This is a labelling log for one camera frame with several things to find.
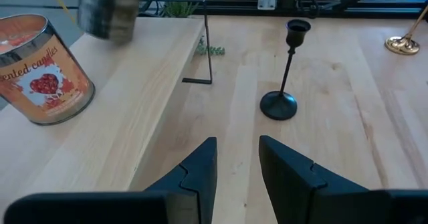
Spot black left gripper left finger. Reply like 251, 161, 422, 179
3, 136, 219, 224

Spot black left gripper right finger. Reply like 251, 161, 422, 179
259, 135, 428, 224

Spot black candlestick holder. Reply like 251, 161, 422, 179
259, 18, 312, 122

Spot orange scented candle jar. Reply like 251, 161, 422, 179
0, 13, 97, 126

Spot dark striped candle jar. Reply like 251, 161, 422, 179
77, 0, 145, 47

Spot wooden shelf riser black legs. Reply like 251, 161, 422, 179
0, 0, 214, 218

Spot potted green succulent plant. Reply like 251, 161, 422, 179
162, 0, 225, 56

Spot gold candlestick holder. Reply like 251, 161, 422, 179
384, 3, 428, 56

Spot black aluminium table frame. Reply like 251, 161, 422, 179
138, 0, 428, 20

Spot yellow hanging cable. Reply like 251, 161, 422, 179
45, 0, 77, 23

